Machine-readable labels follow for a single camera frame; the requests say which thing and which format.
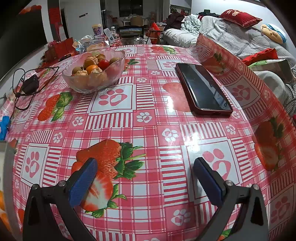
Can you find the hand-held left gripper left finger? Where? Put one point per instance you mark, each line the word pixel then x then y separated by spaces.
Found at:
pixel 83 183

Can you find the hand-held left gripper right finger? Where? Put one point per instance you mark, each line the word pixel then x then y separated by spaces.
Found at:
pixel 209 180

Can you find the white rectangular tray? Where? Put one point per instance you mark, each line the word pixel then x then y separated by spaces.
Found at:
pixel 8 173

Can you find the clear glass bowl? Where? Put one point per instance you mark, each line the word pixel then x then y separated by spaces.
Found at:
pixel 92 83

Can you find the strawberry printed pink tablecloth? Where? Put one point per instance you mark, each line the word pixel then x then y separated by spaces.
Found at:
pixel 148 129

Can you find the black smartphone red case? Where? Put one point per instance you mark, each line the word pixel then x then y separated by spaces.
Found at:
pixel 203 88

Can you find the crumpled blue glove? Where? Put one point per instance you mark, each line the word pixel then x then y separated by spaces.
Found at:
pixel 2 127

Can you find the black power adapter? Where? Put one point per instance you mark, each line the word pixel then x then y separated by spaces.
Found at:
pixel 31 85

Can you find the small brown round fruit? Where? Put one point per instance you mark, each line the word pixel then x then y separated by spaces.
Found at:
pixel 77 70
pixel 89 62
pixel 113 60
pixel 101 56

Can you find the red cherry tomato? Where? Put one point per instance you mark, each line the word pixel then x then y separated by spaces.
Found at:
pixel 104 64

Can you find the patterned cushion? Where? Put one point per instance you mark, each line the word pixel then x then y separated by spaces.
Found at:
pixel 275 67

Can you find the red cloth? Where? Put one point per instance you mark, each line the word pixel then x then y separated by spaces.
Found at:
pixel 261 56

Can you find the red gift boxes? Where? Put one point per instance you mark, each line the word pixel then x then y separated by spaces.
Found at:
pixel 62 47

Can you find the clear snack bag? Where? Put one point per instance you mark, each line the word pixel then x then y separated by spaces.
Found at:
pixel 94 45

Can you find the grey striped quilt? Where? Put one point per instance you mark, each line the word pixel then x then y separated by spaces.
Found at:
pixel 231 39

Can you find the white pillow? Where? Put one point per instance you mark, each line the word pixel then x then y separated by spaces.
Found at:
pixel 178 37

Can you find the large glass jar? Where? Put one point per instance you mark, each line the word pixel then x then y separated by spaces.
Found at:
pixel 133 39

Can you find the clear water bottle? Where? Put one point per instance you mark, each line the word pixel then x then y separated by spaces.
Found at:
pixel 112 32

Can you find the lidded plastic jar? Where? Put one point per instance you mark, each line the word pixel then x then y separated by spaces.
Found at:
pixel 97 29

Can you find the green patterned cloth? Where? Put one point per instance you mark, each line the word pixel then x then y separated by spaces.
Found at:
pixel 190 23

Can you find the red bag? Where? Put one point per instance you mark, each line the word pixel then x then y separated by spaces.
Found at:
pixel 155 31

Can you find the cartoon face cushion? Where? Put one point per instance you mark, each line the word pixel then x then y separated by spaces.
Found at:
pixel 274 32

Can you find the dark clothes pile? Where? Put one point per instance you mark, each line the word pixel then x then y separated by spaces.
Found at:
pixel 174 19

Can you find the black television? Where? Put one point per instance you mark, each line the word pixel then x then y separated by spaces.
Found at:
pixel 20 30

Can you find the red embroidered pillow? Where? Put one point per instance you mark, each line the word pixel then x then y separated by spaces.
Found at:
pixel 240 16

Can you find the wooden chair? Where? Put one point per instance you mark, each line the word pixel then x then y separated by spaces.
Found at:
pixel 136 20

